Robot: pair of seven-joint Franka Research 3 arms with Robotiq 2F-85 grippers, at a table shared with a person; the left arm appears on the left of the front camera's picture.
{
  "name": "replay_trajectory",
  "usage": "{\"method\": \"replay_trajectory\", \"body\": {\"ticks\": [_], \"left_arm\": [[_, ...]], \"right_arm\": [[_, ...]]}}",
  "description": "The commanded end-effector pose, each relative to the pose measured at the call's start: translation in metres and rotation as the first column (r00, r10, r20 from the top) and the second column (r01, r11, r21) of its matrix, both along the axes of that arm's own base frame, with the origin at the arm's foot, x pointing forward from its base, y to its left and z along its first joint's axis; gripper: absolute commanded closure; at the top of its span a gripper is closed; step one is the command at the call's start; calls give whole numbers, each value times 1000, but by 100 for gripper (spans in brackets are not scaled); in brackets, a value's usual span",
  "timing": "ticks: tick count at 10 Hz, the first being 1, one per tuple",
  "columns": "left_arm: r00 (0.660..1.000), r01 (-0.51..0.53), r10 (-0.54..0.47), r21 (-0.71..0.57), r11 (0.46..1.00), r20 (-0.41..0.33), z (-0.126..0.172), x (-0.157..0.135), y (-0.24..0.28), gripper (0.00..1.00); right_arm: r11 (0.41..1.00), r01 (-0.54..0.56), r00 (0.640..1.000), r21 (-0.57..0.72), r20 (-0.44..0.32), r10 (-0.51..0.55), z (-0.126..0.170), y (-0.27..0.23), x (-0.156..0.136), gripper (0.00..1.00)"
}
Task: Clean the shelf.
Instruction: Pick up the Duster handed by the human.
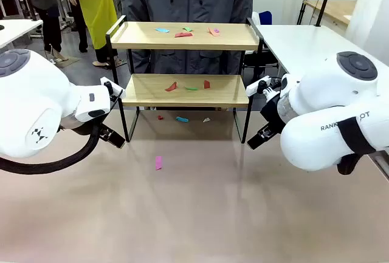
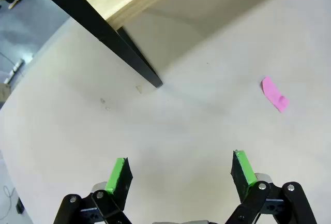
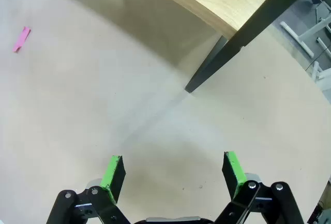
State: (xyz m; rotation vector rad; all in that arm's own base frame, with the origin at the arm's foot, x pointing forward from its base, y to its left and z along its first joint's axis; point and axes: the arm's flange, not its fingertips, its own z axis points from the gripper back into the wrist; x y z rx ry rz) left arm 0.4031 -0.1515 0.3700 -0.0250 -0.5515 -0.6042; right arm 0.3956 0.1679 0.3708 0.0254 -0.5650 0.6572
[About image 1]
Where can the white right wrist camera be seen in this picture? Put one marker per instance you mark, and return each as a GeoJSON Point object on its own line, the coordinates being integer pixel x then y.
{"type": "Point", "coordinates": [252, 88]}

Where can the large white table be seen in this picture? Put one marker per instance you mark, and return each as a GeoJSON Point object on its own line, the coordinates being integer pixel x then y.
{"type": "Point", "coordinates": [304, 44]}

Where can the pink paper strip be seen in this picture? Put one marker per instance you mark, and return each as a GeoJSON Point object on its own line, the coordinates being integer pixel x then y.
{"type": "Point", "coordinates": [158, 163]}

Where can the upright red paper scrap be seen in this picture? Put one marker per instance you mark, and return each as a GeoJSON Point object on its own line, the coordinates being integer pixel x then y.
{"type": "Point", "coordinates": [207, 84]}

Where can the curved red paper scrap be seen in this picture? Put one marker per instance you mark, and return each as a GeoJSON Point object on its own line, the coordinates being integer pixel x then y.
{"type": "Point", "coordinates": [171, 87]}

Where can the blue office chair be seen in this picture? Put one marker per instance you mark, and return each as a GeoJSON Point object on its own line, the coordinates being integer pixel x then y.
{"type": "Point", "coordinates": [265, 17]}

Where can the blue paper scrap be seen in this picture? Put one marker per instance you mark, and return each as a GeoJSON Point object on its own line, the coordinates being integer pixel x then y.
{"type": "Point", "coordinates": [182, 119]}

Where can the orange paper scrap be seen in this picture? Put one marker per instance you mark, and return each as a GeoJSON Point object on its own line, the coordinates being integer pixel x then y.
{"type": "Point", "coordinates": [212, 32]}

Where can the two-tier wooden black-framed shelf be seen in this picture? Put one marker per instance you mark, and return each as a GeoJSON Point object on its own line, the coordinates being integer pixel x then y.
{"type": "Point", "coordinates": [182, 43]}

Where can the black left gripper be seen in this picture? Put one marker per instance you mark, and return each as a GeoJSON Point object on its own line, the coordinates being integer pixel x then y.
{"type": "Point", "coordinates": [104, 131]}

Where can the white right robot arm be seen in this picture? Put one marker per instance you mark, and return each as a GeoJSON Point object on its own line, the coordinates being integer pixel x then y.
{"type": "Point", "coordinates": [319, 102]}

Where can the white paper scrap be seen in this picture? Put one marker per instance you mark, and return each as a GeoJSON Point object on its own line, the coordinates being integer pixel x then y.
{"type": "Point", "coordinates": [207, 120]}

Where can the white cloth bundle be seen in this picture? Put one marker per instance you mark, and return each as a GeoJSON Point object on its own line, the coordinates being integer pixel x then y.
{"type": "Point", "coordinates": [255, 18]}

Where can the grey metal rail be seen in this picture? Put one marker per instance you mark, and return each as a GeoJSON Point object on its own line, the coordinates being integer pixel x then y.
{"type": "Point", "coordinates": [381, 165]}

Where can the thin green paper scrap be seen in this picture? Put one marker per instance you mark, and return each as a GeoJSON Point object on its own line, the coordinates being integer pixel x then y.
{"type": "Point", "coordinates": [191, 88]}

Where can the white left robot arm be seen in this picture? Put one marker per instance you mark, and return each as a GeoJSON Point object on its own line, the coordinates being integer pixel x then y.
{"type": "Point", "coordinates": [30, 99]}

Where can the long red paper scrap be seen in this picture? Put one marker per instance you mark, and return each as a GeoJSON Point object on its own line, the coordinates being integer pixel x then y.
{"type": "Point", "coordinates": [183, 35]}

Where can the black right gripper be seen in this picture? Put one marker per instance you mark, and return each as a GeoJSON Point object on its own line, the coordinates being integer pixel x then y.
{"type": "Point", "coordinates": [274, 111]}

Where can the light wooden table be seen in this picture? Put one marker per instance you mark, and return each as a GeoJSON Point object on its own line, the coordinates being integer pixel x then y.
{"type": "Point", "coordinates": [334, 9]}

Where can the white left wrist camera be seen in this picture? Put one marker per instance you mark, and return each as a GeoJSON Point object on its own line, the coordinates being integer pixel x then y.
{"type": "Point", "coordinates": [117, 88]}

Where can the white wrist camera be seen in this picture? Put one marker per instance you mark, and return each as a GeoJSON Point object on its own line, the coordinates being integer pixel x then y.
{"type": "Point", "coordinates": [117, 88]}
{"type": "Point", "coordinates": [252, 88]}

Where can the white side table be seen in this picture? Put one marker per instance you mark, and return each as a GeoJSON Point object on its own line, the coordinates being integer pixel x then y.
{"type": "Point", "coordinates": [15, 30]}

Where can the small green paper scrap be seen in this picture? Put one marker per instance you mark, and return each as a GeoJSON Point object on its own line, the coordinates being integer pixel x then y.
{"type": "Point", "coordinates": [188, 28]}

